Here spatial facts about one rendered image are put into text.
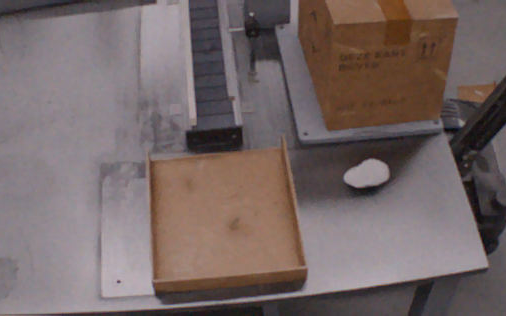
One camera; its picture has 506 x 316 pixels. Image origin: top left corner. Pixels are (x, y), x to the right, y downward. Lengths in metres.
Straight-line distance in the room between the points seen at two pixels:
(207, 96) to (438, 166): 0.48
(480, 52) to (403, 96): 1.68
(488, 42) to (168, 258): 2.14
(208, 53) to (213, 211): 0.38
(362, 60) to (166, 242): 0.47
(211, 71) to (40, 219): 0.47
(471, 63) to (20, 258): 2.14
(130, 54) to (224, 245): 0.56
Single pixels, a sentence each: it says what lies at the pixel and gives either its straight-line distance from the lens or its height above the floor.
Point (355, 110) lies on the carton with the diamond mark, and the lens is 1.41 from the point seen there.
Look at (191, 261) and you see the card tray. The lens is 1.27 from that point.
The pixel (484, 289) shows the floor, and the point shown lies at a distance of 2.30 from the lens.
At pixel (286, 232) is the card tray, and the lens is 1.30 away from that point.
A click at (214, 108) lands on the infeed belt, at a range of 1.44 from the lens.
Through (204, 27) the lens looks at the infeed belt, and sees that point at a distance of 1.63.
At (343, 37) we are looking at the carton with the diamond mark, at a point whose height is 1.09.
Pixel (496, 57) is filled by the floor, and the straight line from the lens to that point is 3.07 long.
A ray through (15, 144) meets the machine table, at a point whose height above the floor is 0.83.
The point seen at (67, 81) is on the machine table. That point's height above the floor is 0.83.
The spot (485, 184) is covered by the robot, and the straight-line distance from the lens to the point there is 2.17.
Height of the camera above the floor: 1.90
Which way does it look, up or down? 49 degrees down
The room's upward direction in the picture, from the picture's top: 1 degrees counter-clockwise
